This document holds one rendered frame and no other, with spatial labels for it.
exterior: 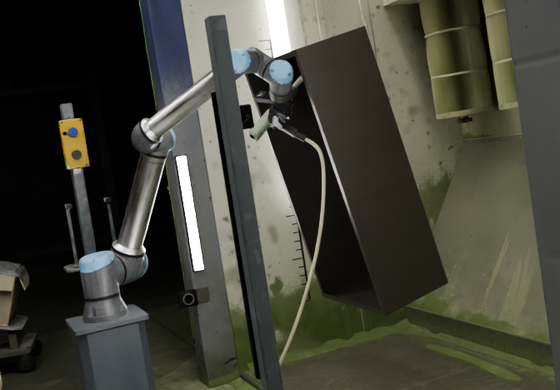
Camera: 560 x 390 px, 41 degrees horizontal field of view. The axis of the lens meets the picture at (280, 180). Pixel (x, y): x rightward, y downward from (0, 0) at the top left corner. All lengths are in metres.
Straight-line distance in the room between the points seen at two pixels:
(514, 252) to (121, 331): 2.06
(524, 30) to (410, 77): 3.16
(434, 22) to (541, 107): 2.87
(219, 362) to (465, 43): 2.22
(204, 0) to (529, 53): 2.86
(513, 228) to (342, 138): 1.35
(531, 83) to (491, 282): 2.68
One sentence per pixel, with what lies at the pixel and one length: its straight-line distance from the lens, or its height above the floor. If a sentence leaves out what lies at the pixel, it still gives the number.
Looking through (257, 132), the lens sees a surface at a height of 1.32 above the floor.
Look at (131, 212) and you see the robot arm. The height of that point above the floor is 1.06.
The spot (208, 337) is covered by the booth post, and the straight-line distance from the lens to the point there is 4.14.
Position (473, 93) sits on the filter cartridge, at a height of 1.37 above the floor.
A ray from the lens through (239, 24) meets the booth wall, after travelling 4.22.
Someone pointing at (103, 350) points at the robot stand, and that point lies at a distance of 3.20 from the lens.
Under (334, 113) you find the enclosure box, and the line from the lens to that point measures 3.13.
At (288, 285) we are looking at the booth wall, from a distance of 4.26.
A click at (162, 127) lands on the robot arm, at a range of 3.01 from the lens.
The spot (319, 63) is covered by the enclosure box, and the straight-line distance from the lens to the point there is 3.12.
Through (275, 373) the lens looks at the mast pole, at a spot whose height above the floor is 0.63.
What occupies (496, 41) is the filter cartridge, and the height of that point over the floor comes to 1.60.
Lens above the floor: 1.27
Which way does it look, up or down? 3 degrees down
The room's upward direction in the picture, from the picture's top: 9 degrees counter-clockwise
